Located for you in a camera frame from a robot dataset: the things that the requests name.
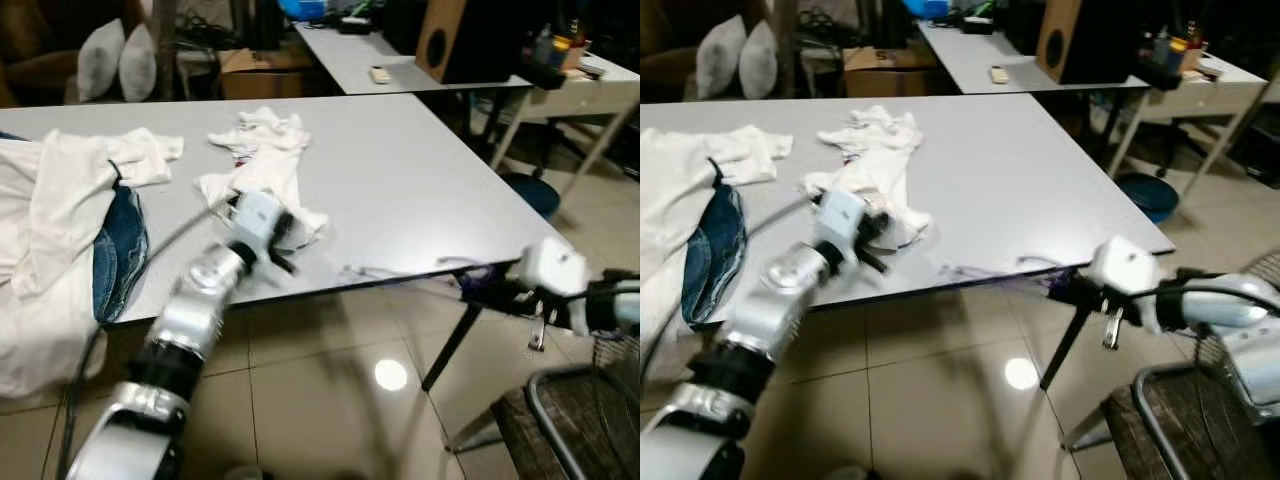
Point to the white printed T-shirt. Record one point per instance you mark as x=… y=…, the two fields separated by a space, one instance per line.
x=265 y=150
x=880 y=150

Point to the plain white T-shirt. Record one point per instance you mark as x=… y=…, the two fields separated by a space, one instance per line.
x=60 y=190
x=690 y=180

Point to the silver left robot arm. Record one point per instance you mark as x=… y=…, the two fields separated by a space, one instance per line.
x=775 y=310
x=190 y=315

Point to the black folding table leg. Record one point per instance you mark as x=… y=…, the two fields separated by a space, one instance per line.
x=1065 y=350
x=450 y=345

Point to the blue round stool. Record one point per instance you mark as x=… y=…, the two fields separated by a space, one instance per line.
x=1148 y=195
x=530 y=192

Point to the brown wicker chair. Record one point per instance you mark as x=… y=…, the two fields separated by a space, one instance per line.
x=560 y=430
x=1190 y=430

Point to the blue denim garment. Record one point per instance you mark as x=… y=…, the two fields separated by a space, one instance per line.
x=715 y=255
x=120 y=260

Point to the open brown cardboard box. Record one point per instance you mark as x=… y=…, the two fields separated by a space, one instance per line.
x=260 y=75
x=880 y=75

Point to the white remote control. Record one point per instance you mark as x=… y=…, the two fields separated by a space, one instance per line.
x=380 y=74
x=1000 y=74

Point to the grey draped cloth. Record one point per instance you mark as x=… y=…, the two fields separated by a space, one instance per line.
x=786 y=50
x=166 y=50

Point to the grey white pillow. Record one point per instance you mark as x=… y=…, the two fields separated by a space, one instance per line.
x=138 y=62
x=758 y=60
x=720 y=58
x=100 y=60

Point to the white long desk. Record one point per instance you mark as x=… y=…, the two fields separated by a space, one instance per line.
x=400 y=60
x=1020 y=60

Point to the black caddy with bottles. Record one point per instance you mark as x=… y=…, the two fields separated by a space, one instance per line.
x=1170 y=62
x=550 y=65

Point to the wooden loudspeaker box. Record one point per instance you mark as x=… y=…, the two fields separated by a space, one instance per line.
x=470 y=40
x=1090 y=40

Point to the brown leather armchair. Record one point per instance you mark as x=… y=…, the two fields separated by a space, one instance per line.
x=665 y=65
x=40 y=70

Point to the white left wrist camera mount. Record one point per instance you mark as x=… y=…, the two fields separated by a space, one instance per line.
x=840 y=215
x=255 y=220

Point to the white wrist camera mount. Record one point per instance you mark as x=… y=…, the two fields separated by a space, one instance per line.
x=550 y=270
x=255 y=220
x=840 y=215
x=1125 y=270

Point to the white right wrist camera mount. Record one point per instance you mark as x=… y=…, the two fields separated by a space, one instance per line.
x=1125 y=270
x=550 y=270

